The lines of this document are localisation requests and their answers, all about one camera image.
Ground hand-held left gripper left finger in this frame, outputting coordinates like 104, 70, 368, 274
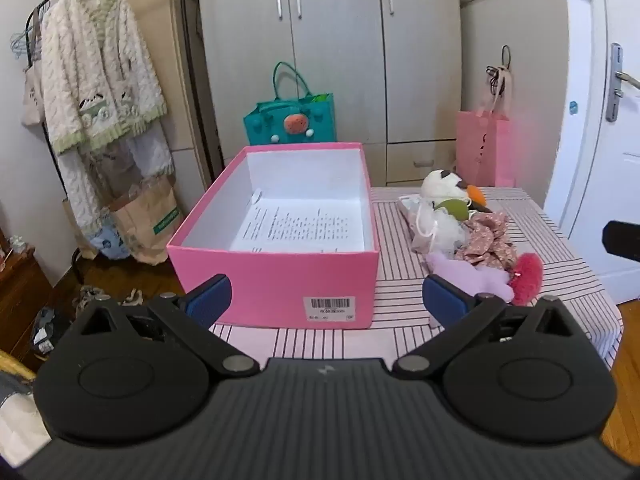
70, 274, 261, 377

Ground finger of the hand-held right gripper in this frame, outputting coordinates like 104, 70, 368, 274
602, 220, 640, 261

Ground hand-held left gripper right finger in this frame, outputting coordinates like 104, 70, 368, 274
393, 274, 576, 378

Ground purple plush toy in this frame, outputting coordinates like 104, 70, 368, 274
426, 251, 515, 306

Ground pink cardboard box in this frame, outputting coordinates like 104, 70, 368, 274
166, 142, 381, 330

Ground pink floral scrunchie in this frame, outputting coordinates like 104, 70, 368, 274
452, 211, 518, 267

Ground red fluffy pompom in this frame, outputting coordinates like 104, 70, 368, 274
507, 252, 544, 306

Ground green felt leaf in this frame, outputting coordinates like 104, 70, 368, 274
434, 199, 469, 221

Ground small clear tissue pack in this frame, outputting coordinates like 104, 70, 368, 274
398, 195, 432, 222

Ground panda plush toy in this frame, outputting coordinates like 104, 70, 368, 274
421, 169, 494, 213

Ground white door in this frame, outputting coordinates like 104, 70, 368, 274
542, 0, 640, 306

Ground striped tablecloth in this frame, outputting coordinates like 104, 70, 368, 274
210, 186, 626, 371

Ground blue patterned bag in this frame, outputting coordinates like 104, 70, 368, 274
92, 222, 131, 261

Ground printed paper sheet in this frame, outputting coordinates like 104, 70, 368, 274
230, 199, 365, 252

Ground plain brown paper bag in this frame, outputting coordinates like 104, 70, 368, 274
62, 197, 101, 261

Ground pink paper bag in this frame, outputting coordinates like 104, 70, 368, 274
455, 67, 516, 188

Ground white fluffy pajama pants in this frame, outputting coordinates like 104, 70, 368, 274
52, 125, 176, 241

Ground dark grey bundle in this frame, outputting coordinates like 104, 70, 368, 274
32, 307, 59, 356

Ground teal felt tote bag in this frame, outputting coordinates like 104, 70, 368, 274
243, 61, 337, 146

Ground printed bedding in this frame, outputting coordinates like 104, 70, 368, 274
0, 350, 51, 480

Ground white fluffy cardigan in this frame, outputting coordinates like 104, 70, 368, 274
39, 0, 168, 156

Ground light wooden wardrobe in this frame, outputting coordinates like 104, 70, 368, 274
195, 0, 571, 188

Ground beige canvas tote bag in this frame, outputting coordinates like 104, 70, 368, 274
21, 62, 46, 128

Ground light wooden board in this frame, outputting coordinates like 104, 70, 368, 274
107, 0, 221, 196

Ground blue clothes hangers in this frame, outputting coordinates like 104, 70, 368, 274
10, 25, 37, 57

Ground metal door handle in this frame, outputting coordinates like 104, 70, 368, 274
606, 42, 640, 123

